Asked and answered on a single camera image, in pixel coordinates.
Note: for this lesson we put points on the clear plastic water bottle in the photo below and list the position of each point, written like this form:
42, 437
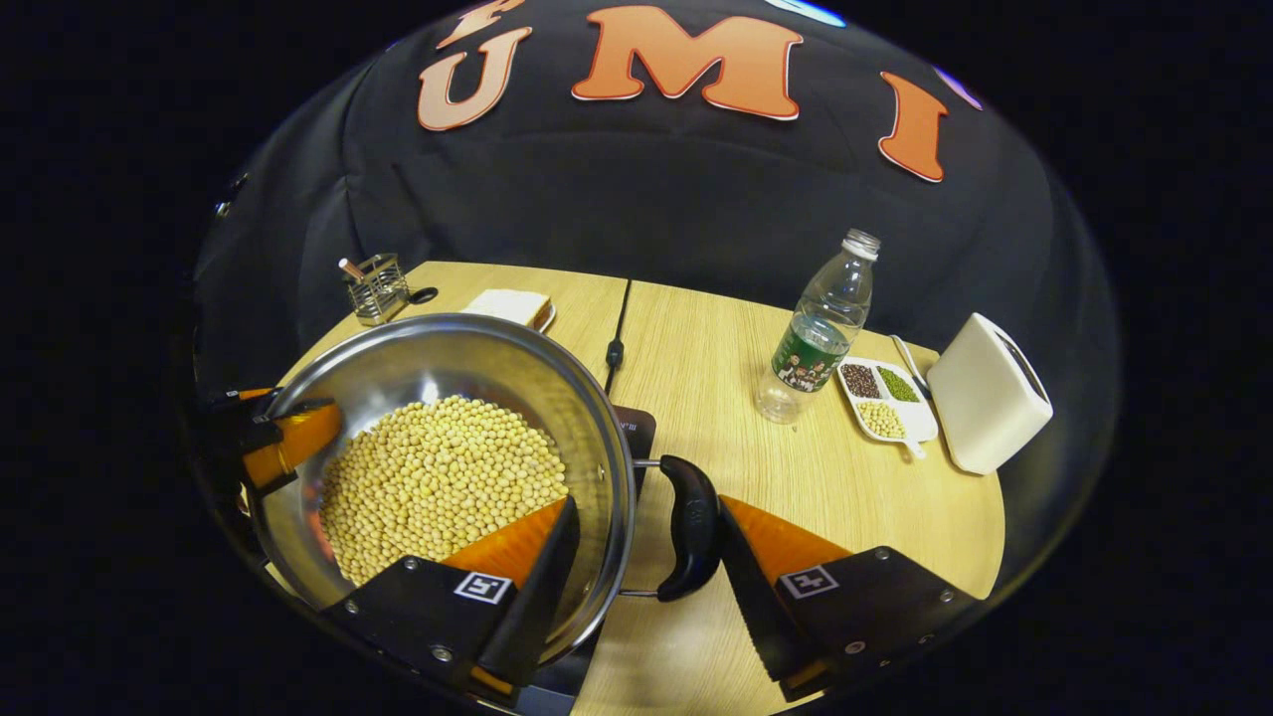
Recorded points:
825, 318

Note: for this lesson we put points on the white spoon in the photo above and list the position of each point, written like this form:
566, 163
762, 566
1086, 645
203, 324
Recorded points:
910, 363

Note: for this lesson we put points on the small black oval object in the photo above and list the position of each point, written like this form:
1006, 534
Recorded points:
424, 295

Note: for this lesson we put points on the white divided dish of beans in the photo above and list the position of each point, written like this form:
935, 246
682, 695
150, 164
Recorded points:
880, 403

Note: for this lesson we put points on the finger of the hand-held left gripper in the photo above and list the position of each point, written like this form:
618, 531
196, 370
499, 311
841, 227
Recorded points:
293, 438

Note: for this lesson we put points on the pile of soybeans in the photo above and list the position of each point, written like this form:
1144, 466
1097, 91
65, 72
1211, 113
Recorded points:
438, 477

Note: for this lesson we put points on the sandwich with lettuce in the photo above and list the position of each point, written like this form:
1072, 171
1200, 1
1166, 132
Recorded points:
507, 303

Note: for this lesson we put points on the black induction cooktop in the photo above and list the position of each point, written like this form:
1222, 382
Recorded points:
636, 433

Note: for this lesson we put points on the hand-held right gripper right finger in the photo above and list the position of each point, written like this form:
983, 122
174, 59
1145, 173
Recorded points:
751, 587

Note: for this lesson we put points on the white toaster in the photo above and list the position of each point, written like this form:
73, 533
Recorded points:
985, 398

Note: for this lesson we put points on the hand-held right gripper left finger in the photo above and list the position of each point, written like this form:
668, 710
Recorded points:
542, 587

